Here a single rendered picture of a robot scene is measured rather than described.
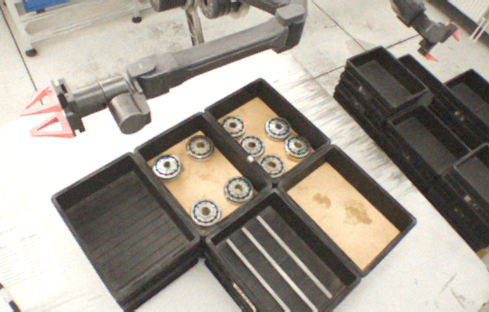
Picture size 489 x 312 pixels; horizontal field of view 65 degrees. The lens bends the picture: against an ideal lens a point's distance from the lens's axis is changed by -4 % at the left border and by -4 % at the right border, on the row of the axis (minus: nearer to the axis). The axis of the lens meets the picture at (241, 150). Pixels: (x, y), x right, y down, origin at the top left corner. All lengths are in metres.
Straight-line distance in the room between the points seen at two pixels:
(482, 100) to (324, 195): 1.52
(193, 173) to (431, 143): 1.49
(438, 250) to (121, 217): 1.19
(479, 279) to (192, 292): 1.08
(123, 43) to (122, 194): 1.91
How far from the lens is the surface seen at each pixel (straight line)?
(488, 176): 2.37
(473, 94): 2.73
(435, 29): 1.41
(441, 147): 2.48
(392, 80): 2.50
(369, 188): 1.46
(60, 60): 3.12
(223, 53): 0.88
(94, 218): 1.39
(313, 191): 1.46
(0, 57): 3.29
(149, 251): 1.31
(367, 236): 1.45
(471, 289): 1.73
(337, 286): 1.35
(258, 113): 1.61
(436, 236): 1.74
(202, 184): 1.40
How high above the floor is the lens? 2.06
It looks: 56 degrees down
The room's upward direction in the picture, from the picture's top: 11 degrees clockwise
